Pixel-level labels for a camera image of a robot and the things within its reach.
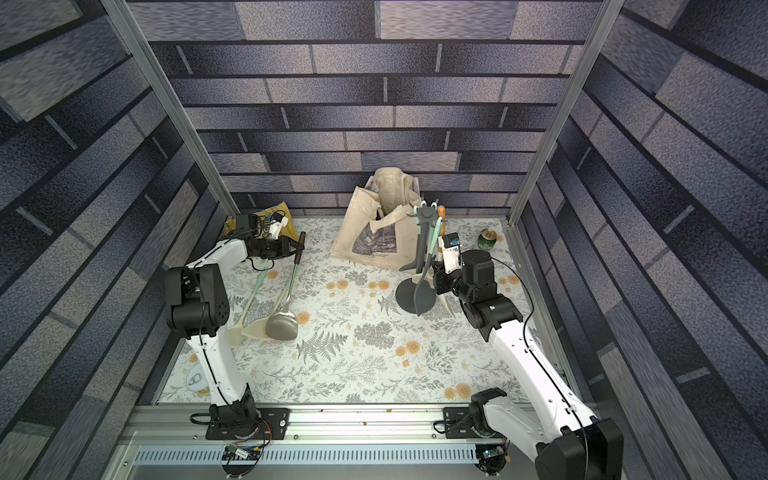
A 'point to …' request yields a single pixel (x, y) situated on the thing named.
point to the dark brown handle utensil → (282, 324)
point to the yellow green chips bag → (231, 224)
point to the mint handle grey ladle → (425, 294)
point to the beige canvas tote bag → (376, 228)
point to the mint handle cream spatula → (259, 330)
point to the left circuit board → (240, 455)
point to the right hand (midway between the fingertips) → (434, 260)
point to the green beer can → (486, 239)
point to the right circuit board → (498, 450)
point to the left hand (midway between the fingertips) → (301, 243)
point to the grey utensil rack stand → (406, 290)
